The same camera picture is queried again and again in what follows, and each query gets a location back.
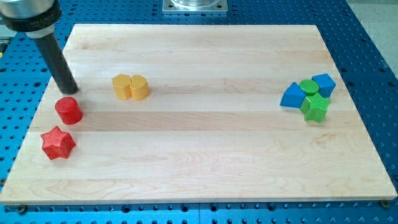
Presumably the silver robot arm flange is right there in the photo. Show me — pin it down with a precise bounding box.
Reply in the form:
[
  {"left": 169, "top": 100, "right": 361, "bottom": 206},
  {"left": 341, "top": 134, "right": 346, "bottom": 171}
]
[{"left": 1, "top": 0, "right": 62, "bottom": 39}]

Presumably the yellow hexagon block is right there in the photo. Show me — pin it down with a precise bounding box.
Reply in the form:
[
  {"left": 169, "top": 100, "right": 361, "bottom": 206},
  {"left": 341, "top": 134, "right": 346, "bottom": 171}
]
[{"left": 112, "top": 74, "right": 131, "bottom": 100}]

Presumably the light wooden board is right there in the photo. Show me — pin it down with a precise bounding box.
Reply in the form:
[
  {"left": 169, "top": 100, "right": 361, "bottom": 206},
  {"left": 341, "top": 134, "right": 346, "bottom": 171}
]
[{"left": 1, "top": 24, "right": 397, "bottom": 205}]

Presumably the blue triangle block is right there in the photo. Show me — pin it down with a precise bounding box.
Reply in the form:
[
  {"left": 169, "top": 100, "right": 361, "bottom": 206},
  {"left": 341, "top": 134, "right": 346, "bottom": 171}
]
[{"left": 280, "top": 82, "right": 306, "bottom": 108}]

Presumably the green cylinder block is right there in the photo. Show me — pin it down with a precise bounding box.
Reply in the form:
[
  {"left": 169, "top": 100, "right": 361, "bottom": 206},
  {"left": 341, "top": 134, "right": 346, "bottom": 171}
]
[{"left": 299, "top": 79, "right": 320, "bottom": 96}]

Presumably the green star block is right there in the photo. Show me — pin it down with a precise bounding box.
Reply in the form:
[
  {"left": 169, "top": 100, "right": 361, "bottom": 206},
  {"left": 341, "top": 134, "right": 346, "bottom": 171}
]
[{"left": 300, "top": 93, "right": 330, "bottom": 123}]

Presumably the blue cube block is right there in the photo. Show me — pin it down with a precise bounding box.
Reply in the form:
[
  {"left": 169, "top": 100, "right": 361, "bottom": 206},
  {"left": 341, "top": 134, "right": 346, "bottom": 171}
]
[{"left": 312, "top": 73, "right": 336, "bottom": 98}]

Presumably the red cylinder block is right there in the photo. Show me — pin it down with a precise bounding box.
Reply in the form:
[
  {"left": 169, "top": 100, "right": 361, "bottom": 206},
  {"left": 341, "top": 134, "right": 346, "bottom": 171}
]
[{"left": 55, "top": 96, "right": 83, "bottom": 124}]

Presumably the red star block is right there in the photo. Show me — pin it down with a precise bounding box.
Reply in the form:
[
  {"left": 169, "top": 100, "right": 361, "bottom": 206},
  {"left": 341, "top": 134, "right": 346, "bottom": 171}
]
[{"left": 40, "top": 126, "right": 76, "bottom": 160}]

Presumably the black cylindrical pointer rod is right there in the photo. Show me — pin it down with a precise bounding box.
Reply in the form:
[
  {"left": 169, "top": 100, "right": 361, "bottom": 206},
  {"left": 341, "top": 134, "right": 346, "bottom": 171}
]
[{"left": 34, "top": 33, "right": 78, "bottom": 95}]

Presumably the blue perforated metal table plate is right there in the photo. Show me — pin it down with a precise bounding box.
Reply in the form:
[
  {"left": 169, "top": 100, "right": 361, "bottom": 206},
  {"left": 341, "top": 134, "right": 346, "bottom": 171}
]
[{"left": 1, "top": 0, "right": 397, "bottom": 223}]

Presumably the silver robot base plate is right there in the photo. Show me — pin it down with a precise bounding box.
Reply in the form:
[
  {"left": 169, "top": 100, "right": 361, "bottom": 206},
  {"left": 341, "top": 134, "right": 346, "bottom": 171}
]
[{"left": 162, "top": 0, "right": 228, "bottom": 12}]

